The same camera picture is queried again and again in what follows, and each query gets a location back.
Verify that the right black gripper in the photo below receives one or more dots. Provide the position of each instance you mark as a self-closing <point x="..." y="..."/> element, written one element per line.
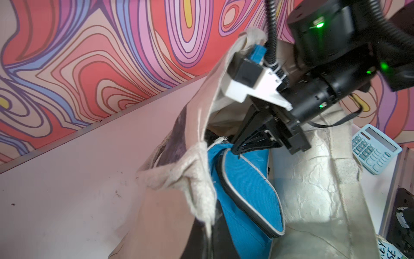
<point x="268" y="126"/>

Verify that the blue paddle case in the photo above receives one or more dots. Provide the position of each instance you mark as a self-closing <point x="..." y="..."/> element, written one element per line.
<point x="250" y="203"/>

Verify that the cream canvas tote bag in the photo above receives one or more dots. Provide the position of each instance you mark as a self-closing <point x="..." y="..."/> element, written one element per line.
<point x="322" y="199"/>

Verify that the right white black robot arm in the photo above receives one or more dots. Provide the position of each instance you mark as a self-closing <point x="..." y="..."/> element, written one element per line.
<point x="342" y="43"/>

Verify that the teal calculator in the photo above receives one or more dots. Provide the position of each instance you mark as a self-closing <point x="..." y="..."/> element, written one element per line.
<point x="374" y="149"/>

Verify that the treehouse paperback book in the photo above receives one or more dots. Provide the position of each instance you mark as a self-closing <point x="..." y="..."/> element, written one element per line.
<point x="388" y="250"/>

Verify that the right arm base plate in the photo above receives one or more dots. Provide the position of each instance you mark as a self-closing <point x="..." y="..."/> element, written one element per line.
<point x="401" y="229"/>

